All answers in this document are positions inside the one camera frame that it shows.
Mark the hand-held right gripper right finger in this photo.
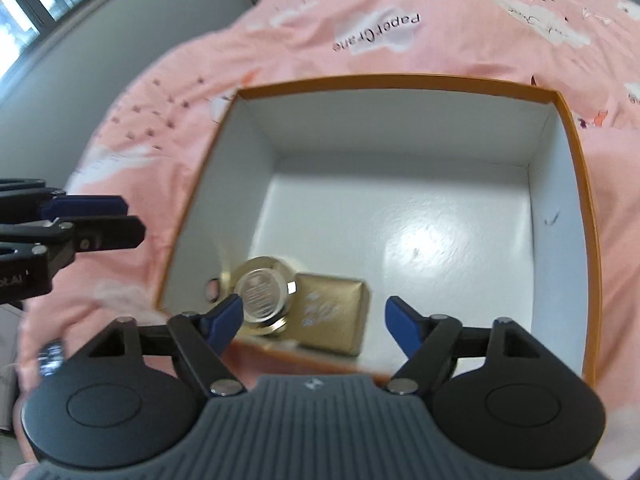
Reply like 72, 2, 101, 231
383, 295, 543, 396

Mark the orange cardboard box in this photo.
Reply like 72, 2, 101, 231
155, 74, 601, 387

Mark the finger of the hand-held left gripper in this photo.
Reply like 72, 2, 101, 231
0, 178, 129, 222
0, 216, 147, 267

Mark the window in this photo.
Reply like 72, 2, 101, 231
0, 0, 108, 78

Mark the dark studded object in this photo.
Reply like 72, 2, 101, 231
37, 339, 67, 377

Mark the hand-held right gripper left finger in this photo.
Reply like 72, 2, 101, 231
87, 294, 248, 399

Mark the pink printed blanket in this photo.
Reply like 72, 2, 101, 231
15, 0, 640, 466

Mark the gold rectangular box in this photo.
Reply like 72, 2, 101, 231
279, 272, 372, 358

